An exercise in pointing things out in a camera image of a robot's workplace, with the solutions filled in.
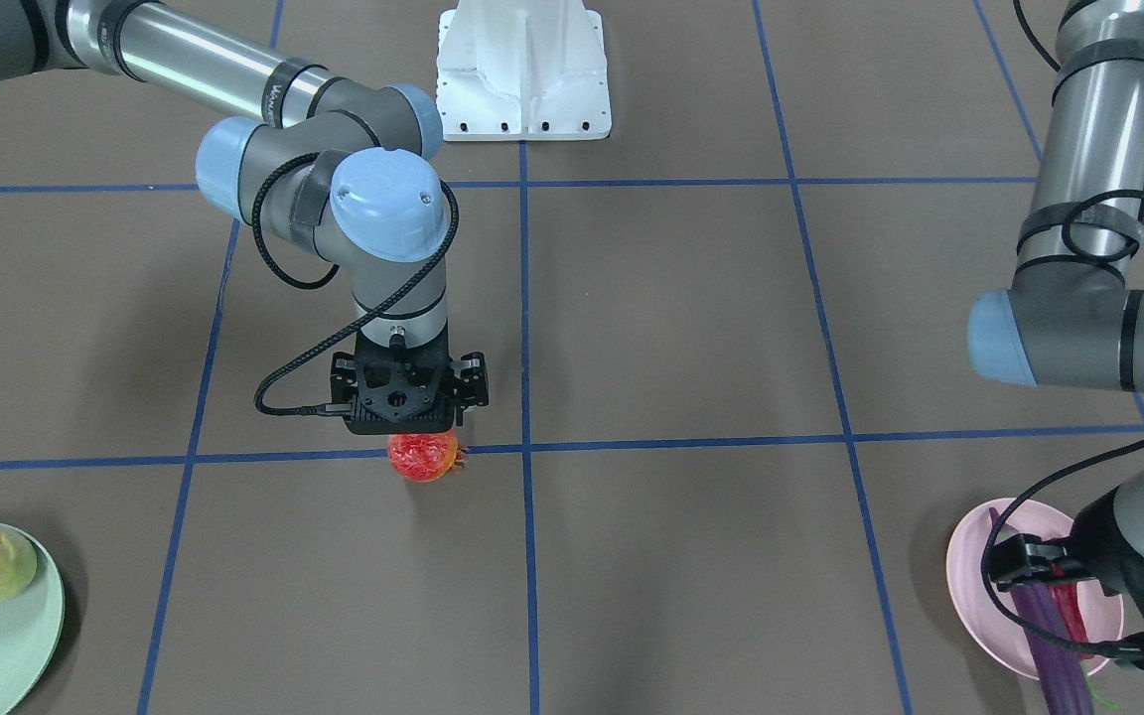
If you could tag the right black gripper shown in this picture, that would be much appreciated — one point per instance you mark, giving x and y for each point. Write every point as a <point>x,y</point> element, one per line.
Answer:
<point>473,380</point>

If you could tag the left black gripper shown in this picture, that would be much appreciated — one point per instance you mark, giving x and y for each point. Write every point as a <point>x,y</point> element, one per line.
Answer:
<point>1118,549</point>

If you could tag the red chili pepper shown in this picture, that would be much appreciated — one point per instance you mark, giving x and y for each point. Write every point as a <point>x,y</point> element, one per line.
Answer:
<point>1066,599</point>

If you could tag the purple eggplant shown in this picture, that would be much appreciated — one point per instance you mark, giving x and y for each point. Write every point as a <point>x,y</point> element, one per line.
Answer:
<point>1060,670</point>

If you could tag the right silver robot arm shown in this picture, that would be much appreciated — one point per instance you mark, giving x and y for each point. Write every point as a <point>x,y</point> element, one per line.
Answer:
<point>331,177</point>

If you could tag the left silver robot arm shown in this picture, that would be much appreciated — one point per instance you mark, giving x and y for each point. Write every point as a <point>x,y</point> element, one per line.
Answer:
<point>1069,318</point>

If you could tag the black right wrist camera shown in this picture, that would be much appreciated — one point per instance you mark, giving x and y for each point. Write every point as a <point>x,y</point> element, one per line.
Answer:
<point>389,422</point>

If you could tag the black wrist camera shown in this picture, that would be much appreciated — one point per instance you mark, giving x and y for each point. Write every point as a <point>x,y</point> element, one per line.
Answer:
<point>1025,559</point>
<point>389,422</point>

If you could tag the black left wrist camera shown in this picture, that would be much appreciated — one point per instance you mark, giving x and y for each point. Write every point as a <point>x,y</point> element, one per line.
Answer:
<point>1025,559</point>

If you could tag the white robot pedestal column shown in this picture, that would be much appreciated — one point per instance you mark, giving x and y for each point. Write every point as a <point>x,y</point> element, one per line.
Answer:
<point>511,71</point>

